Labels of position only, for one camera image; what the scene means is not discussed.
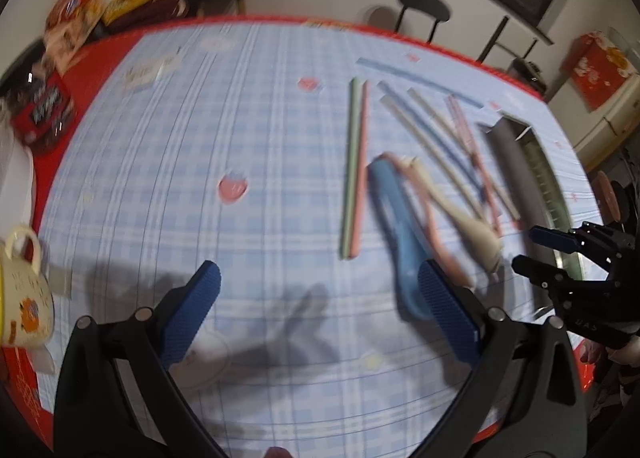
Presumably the white cabinet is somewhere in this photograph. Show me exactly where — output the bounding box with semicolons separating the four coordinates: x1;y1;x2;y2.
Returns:
570;73;640;169

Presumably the cream printed mug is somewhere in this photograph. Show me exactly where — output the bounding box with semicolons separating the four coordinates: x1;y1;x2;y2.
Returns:
0;224;56;350

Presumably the metal utensil tray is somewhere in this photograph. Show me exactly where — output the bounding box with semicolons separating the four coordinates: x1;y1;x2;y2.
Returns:
477;114;586;284

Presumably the red printed box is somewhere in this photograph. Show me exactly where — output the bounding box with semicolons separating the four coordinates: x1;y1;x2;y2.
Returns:
562;30;640;111

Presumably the beige chopstick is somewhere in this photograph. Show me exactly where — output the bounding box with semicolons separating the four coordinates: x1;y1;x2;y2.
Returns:
407;89;522;223
381;98;486;219

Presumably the clear plastic wrapper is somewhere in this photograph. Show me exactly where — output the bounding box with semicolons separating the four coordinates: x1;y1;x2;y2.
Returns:
122;52;185;90

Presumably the dark maroon bag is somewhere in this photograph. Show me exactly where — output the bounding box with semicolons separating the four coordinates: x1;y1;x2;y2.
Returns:
107;0;191;34

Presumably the pink spoon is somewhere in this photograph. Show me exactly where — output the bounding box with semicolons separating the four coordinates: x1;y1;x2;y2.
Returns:
382;152;473;289

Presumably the person's right hand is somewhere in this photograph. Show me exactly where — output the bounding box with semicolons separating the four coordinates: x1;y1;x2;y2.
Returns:
607;338;640;365

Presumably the black round stool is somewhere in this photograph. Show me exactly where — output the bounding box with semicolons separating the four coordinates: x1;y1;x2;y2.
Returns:
396;0;451;44

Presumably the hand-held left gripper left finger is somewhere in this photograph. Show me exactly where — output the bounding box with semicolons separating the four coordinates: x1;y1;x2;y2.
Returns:
52;260;226;458

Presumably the pink round stool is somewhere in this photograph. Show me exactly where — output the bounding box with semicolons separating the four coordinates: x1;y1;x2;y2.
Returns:
592;170;621;224

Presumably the orange snack bag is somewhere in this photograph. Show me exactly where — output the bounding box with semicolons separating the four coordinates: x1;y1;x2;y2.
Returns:
44;0;108;74

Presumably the blue spoon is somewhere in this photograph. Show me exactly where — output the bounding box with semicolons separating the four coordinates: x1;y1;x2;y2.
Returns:
367;158;441;321

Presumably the red snack packet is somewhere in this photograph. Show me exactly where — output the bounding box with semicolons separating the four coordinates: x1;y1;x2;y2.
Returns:
10;78;76;146

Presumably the blue plaid printed tablecloth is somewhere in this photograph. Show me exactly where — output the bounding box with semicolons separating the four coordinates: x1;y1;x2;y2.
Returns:
37;13;608;458

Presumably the dark rice cooker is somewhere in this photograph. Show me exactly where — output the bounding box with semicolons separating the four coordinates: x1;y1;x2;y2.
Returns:
510;57;548;96

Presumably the pink chopstick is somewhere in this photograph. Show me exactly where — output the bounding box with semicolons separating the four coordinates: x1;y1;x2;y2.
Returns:
348;81;370;259
446;95;502;238

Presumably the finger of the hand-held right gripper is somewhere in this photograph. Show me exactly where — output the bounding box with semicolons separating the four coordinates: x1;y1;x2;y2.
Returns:
529;221;639;265
511;254;615;298

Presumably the green chopstick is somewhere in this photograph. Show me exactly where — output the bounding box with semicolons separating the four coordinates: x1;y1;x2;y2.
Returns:
340;78;362;260

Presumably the blue chopstick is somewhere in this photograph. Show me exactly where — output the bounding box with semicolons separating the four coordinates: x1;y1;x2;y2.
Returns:
378;82;490;203

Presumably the beige spoon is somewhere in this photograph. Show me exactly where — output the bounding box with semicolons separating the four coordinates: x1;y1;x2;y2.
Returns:
407;157;502;279

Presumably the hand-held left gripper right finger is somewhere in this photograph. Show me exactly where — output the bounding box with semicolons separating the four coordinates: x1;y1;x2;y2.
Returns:
418;260;588;458

